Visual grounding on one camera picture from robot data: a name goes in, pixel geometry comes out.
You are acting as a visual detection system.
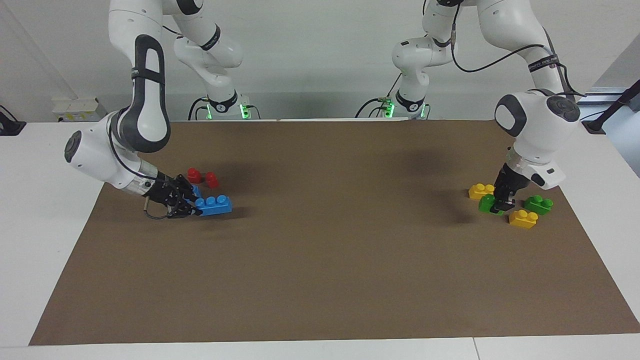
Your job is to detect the black left base cable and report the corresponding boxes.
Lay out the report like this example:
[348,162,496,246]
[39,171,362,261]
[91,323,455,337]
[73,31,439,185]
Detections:
[354,74,402,119]

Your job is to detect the black right base cable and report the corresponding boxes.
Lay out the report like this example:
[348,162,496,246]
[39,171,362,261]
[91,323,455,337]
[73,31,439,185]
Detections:
[188,97,209,121]

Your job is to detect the white wall socket box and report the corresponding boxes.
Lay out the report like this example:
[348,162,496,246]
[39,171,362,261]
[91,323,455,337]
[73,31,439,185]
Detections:
[52,96,108,123]

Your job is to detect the black stand with pole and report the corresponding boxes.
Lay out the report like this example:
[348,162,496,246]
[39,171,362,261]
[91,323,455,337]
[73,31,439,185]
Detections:
[582,79,640,134]

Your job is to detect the black table clamp mount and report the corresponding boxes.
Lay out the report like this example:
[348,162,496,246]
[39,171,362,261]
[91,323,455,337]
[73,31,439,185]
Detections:
[0,105,27,137]

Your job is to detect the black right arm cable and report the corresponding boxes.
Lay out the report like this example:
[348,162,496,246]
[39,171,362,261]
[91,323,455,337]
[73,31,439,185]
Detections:
[143,199,173,221]

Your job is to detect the green two-stud toy block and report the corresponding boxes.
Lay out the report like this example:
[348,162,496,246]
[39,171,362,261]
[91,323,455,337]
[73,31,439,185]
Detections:
[478,193,507,216]
[523,194,554,216]

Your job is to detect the black base cable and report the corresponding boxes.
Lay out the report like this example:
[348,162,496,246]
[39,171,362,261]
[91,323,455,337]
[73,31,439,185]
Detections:
[188,97,209,121]
[354,74,402,119]

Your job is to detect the brown paper table mat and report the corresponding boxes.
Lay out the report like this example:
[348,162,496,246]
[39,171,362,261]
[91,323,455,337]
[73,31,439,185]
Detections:
[29,119,640,347]

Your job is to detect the yellow two-stud toy block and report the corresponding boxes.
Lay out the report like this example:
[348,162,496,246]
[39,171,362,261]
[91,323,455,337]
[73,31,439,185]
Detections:
[508,209,539,230]
[468,183,496,201]

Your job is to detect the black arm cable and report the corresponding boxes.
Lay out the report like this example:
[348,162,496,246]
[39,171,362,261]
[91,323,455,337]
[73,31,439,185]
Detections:
[450,17,587,99]
[143,199,173,221]

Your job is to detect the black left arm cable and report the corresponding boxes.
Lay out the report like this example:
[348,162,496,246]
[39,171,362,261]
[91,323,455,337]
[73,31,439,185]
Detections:
[450,17,587,99]

